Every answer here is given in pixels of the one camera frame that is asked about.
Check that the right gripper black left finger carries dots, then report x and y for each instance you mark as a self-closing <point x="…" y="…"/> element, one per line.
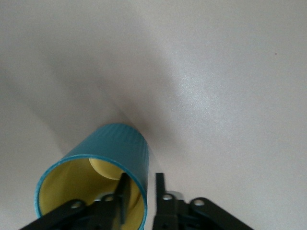
<point x="84" y="215"/>

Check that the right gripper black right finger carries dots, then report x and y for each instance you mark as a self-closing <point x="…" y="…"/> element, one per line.
<point x="182" y="215"/>

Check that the teal cup yellow inside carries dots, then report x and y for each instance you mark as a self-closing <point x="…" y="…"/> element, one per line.
<point x="120" y="148"/>

